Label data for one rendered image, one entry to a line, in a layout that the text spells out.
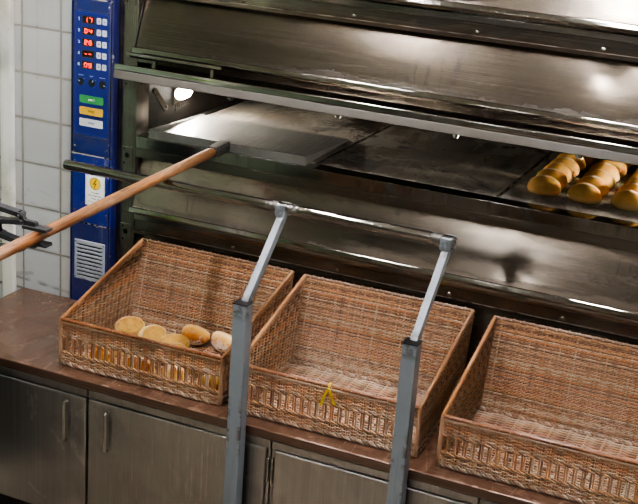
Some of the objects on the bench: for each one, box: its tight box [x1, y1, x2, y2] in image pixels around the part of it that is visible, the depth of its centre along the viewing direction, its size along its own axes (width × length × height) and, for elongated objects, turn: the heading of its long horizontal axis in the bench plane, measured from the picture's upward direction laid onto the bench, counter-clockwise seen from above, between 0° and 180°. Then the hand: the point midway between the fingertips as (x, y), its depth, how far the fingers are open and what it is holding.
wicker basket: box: [247, 274, 475, 457], centre depth 362 cm, size 49×56×28 cm
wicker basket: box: [59, 238, 294, 406], centre depth 383 cm, size 49×56×28 cm
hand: (37, 235), depth 305 cm, fingers closed on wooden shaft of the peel, 3 cm apart
